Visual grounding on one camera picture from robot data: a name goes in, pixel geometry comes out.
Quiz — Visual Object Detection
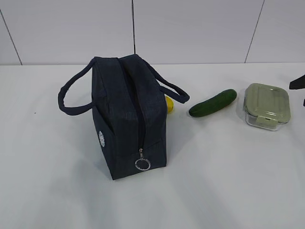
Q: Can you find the yellow lemon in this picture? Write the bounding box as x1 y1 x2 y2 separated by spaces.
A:
165 96 174 114

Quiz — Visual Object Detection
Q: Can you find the green cucumber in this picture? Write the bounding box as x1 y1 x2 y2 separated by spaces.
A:
188 89 237 117

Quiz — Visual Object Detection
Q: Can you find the dark blue lunch bag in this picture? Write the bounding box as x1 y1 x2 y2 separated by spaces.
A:
58 54 190 180

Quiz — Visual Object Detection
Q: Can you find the glass container green lid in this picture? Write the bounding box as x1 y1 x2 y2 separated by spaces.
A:
244 83 291 131

